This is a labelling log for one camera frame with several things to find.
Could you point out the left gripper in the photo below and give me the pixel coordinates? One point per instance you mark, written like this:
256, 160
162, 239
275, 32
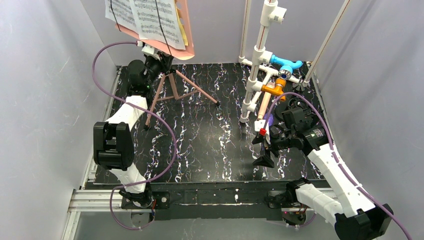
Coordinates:
163, 60

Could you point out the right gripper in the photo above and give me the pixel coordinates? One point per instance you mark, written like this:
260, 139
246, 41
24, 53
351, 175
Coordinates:
278, 142

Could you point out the pink music stand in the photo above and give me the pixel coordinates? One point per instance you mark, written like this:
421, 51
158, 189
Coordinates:
181, 85

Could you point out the sheet music pages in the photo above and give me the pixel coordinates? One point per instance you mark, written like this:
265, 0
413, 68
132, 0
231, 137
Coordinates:
149, 19

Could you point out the pink microphone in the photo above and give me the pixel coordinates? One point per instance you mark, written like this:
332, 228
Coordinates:
264, 105

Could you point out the purple microphone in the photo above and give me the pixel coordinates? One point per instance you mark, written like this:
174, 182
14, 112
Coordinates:
270, 119

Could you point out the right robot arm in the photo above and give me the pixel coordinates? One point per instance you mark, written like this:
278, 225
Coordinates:
352, 214

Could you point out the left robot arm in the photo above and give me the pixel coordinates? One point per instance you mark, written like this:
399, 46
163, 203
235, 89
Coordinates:
114, 149

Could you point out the yellow sheet music page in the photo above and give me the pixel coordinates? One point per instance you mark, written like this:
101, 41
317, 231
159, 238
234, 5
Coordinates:
181, 27

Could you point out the orange faucet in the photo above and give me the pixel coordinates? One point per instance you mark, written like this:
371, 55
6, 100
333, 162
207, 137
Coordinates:
273, 88

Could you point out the blue faucet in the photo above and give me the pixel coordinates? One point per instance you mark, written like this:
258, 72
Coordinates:
286, 66

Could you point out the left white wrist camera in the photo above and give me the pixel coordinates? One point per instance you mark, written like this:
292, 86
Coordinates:
148, 50

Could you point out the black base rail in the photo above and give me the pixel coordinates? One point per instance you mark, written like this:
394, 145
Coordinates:
206, 200

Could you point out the white pvc pipe frame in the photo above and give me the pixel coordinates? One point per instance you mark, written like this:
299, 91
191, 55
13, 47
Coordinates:
259, 74

